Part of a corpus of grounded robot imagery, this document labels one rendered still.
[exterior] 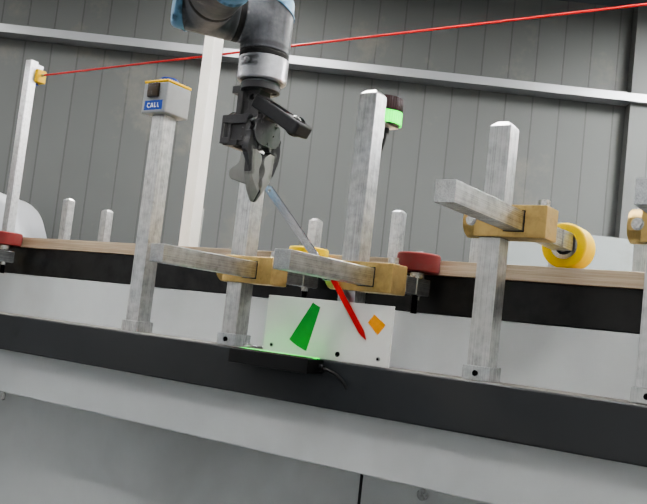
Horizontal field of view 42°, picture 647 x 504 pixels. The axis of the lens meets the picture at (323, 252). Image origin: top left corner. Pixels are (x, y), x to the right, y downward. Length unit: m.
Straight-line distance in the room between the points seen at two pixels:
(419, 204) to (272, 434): 4.79
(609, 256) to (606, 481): 5.10
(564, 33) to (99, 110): 3.51
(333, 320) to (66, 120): 5.28
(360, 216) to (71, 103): 5.27
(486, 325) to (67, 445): 1.25
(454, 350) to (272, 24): 0.67
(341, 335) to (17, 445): 1.20
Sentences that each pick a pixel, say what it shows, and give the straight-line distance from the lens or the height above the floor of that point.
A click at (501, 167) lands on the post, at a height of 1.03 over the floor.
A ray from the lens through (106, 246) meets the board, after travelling 2.16.
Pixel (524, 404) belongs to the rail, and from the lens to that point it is 1.26.
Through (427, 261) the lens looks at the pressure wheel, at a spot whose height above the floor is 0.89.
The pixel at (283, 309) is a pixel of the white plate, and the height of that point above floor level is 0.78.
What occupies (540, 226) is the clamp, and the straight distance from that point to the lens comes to 1.28.
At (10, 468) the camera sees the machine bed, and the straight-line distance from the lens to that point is 2.41.
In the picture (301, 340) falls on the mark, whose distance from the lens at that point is 1.47.
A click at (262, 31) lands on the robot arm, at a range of 1.53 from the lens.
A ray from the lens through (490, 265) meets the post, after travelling 1.31.
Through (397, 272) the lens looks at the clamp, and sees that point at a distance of 1.39.
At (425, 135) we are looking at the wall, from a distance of 6.32.
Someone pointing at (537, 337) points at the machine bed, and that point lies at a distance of 1.51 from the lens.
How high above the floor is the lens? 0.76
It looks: 5 degrees up
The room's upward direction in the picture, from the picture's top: 6 degrees clockwise
